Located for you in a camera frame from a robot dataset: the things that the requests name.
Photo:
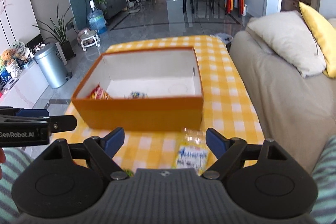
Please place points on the yellow checked tablecloth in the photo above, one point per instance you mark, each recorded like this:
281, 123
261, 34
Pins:
225, 98

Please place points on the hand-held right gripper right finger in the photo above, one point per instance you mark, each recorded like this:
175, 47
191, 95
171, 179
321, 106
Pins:
216, 141

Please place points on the brown teddy bear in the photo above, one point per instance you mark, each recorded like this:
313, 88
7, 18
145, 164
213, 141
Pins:
6, 57

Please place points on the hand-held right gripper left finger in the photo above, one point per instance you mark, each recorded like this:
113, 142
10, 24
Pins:
115, 139

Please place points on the green raisin packet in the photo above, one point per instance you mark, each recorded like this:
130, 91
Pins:
128, 173

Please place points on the pale blue plastic bag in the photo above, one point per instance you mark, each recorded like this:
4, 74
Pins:
221, 37

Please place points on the beige sofa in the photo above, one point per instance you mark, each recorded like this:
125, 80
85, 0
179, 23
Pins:
278, 108

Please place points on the blue water jug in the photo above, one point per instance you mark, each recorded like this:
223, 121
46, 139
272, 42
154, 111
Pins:
97, 20

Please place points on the orange cardboard box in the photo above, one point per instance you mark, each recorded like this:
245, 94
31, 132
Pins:
136, 113

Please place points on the person's left hand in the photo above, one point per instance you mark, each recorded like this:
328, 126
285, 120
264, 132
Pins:
2, 157

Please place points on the white low console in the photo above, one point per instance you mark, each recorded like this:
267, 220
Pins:
23, 87

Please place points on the silver metal trash bin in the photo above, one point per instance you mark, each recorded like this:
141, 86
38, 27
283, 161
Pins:
50, 66

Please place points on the teal striped fleece cloth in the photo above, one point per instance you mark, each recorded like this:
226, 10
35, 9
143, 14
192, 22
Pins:
326, 174
13, 166

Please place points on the blue white snack packet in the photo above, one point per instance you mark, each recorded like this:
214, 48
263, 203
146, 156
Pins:
137, 95

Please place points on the yellow white snack packet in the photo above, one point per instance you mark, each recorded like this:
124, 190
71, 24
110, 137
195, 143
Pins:
193, 154

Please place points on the long-leaf potted plant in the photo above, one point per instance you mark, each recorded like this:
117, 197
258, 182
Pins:
65, 49

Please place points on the round paper fan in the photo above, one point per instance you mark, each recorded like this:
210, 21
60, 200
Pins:
17, 47

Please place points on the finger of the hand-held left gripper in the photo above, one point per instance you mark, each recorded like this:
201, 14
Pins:
31, 112
63, 123

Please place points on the small white wheeled stool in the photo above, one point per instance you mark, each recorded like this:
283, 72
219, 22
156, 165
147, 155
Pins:
89, 39

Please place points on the white cushion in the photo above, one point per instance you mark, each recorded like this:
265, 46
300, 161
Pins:
288, 40

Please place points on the yellow cushion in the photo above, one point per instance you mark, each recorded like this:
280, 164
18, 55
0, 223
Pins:
320, 27

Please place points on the red yellow snack packet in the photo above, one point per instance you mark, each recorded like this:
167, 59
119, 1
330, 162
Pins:
99, 94

